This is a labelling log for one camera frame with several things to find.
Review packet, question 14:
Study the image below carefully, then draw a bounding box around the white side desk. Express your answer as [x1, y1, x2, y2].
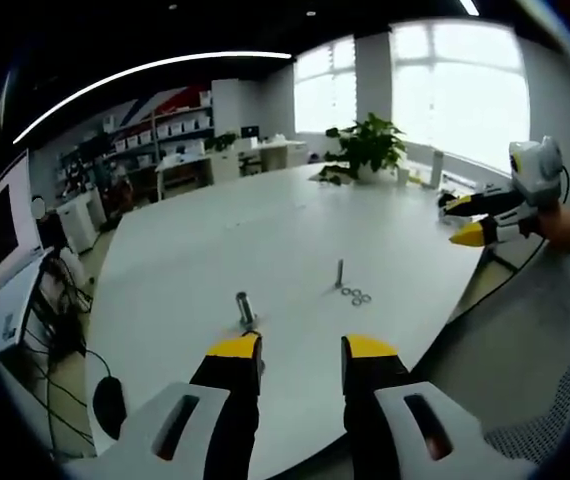
[0, 248, 57, 354]

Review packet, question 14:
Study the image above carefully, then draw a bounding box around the curved ceiling light strip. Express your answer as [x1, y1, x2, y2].
[12, 49, 297, 146]

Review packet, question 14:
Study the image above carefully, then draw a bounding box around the computer monitor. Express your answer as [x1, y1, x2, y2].
[0, 149, 36, 287]

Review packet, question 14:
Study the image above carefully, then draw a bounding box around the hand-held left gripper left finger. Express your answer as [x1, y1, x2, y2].
[98, 331, 264, 480]

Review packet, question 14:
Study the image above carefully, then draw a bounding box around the thick metal bolt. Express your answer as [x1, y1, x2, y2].
[233, 290, 261, 332]

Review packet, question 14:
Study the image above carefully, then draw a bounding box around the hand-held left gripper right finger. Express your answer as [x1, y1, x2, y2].
[340, 333, 537, 480]

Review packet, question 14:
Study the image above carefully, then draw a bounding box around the white workbench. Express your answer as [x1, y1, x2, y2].
[155, 149, 246, 202]

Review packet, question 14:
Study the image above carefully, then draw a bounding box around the grey mesh office chair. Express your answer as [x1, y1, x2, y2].
[409, 243, 570, 469]

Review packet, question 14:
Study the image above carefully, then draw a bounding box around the white low cabinet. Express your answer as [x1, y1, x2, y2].
[56, 191, 110, 254]

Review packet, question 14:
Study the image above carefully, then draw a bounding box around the black round cable device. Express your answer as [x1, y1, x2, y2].
[91, 376, 128, 442]

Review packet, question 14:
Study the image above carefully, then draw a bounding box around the storage shelf with white bins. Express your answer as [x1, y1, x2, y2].
[58, 89, 216, 201]

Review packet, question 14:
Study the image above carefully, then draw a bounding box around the green potted plant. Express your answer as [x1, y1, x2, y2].
[318, 111, 410, 187]

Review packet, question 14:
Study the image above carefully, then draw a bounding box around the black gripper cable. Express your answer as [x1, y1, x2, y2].
[487, 159, 569, 275]

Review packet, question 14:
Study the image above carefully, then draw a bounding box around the bundle of black cables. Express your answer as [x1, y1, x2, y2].
[19, 249, 116, 461]

